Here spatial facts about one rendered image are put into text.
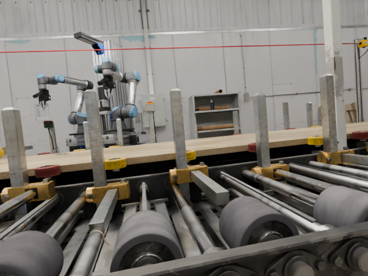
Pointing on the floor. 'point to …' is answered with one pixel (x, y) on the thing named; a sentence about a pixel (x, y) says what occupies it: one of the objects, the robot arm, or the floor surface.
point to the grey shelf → (220, 116)
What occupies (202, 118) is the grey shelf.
